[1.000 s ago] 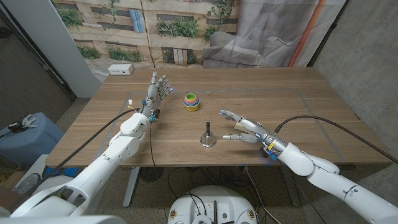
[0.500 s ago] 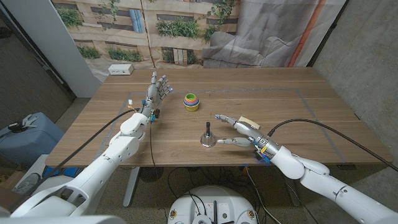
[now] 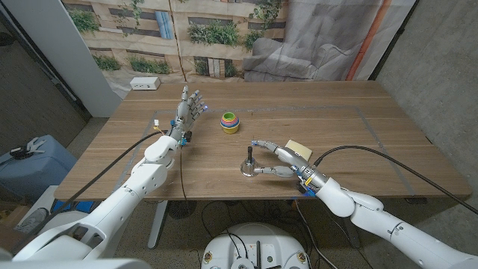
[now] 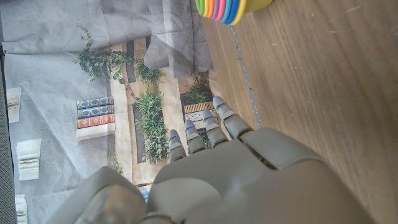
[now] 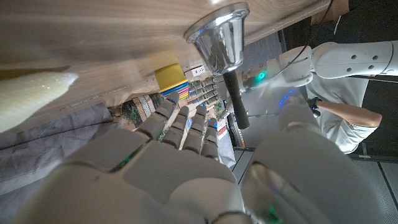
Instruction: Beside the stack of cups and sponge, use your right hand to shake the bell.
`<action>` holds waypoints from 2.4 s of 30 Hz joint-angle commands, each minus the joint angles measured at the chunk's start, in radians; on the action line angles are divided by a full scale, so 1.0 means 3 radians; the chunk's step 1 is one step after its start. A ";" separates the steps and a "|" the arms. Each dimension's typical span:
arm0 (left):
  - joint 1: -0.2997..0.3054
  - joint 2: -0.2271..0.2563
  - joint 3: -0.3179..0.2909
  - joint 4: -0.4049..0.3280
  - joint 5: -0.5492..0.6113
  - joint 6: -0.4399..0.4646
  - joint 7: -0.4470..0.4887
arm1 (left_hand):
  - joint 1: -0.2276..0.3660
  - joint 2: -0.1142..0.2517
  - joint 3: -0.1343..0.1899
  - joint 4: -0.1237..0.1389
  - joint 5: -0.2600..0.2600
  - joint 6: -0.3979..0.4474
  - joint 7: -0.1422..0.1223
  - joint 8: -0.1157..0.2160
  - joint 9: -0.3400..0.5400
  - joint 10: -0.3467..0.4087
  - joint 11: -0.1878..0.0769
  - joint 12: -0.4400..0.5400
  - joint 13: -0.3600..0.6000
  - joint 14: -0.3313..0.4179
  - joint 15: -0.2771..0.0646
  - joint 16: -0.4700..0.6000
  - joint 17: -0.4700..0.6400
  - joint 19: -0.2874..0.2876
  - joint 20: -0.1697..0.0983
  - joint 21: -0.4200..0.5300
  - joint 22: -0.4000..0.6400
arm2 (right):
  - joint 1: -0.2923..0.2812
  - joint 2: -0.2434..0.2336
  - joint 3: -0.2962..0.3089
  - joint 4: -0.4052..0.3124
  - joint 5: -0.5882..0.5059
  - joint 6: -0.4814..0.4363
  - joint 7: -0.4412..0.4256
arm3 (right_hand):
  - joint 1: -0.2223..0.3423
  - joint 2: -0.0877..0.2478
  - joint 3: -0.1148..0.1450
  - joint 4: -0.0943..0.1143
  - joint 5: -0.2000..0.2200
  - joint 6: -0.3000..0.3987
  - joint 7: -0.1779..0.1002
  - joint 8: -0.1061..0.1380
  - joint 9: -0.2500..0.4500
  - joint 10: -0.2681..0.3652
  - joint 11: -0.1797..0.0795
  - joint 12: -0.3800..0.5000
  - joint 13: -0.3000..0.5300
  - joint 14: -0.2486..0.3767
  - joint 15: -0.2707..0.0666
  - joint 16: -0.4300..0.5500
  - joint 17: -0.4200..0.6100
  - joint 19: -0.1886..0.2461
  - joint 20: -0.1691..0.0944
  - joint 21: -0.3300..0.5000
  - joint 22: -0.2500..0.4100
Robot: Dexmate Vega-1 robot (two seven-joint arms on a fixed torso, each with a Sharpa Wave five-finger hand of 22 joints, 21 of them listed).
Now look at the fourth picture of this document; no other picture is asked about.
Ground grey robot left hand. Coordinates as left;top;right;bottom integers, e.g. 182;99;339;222
46;95;376;224

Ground stack of rainbow plastic cups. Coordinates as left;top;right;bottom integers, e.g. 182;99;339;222
195;0;274;26

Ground printed fabric backdrop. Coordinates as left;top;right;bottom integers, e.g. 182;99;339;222
0;0;259;224

